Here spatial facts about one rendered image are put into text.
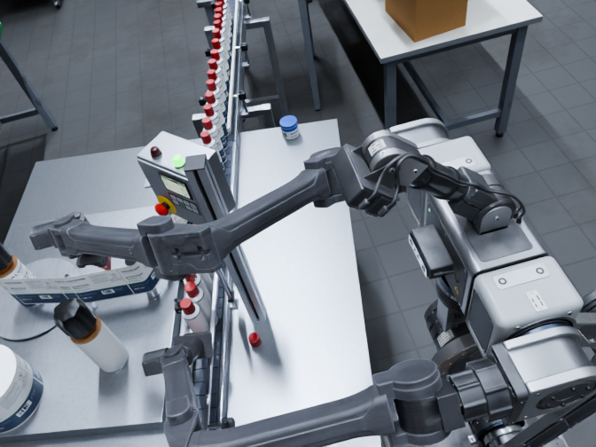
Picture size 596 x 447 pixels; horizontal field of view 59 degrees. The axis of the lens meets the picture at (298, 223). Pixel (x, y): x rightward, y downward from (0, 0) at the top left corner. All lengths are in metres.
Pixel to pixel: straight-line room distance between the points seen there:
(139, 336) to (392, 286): 1.37
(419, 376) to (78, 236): 0.73
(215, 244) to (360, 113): 2.72
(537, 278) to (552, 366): 0.13
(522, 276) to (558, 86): 2.98
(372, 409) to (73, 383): 1.09
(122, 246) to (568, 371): 0.75
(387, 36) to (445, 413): 2.17
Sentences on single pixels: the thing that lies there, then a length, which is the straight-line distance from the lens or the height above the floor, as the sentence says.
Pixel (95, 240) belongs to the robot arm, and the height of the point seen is 1.49.
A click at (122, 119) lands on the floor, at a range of 4.04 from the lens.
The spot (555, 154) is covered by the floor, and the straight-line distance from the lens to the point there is 3.31.
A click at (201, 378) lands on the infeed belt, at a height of 0.88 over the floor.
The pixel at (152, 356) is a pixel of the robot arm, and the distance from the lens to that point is 1.38.
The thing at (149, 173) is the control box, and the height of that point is 1.43.
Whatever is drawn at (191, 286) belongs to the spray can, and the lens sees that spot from 1.46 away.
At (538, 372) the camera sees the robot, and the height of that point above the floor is 1.50.
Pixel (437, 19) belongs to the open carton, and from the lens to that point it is 2.70.
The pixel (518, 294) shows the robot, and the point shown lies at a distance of 0.85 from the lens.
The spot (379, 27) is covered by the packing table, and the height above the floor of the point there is 0.78.
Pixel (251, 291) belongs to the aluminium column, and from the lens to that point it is 1.49.
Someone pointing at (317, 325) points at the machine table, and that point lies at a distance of 1.60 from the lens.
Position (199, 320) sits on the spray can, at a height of 1.02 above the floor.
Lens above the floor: 2.24
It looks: 50 degrees down
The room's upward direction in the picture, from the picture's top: 13 degrees counter-clockwise
